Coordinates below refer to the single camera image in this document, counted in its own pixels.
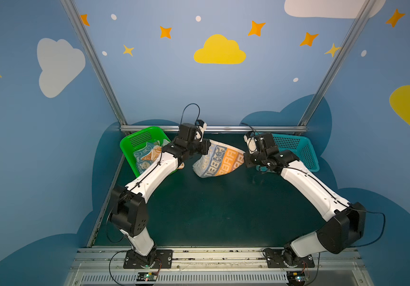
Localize orange bunny print towel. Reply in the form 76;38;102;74
134;144;162;173

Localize rabbit letter print towel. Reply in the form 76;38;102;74
193;140;245;178

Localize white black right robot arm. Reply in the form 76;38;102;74
244;132;367;266

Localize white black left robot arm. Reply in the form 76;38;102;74
108;120;211;257

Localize teal plastic basket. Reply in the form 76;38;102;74
254;132;319;173

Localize teal yellow patterned towel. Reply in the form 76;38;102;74
133;139;170;175

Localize green plastic basket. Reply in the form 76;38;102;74
120;126;170;177

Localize right controller circuit board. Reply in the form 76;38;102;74
287;272;306;286

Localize controller circuit board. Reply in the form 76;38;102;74
287;272;306;286
136;272;158;282

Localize left controller circuit board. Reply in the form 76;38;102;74
136;272;158;282

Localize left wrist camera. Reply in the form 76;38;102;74
195;119;207;142

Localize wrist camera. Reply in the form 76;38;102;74
244;131;257;154
195;119;207;142

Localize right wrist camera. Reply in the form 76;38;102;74
244;131;257;154

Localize horizontal aluminium frame bar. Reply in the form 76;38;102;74
120;124;308;133

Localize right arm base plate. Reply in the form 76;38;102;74
262;248;315;268

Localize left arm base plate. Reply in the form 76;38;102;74
123;249;173;269

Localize aluminium mounting rail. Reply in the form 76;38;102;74
65;247;373;286

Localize left aluminium frame post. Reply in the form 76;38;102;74
60;0;127;125

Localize aluminium frame post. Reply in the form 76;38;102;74
295;0;377;134
60;0;127;125

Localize right aluminium frame post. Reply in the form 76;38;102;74
295;0;377;134

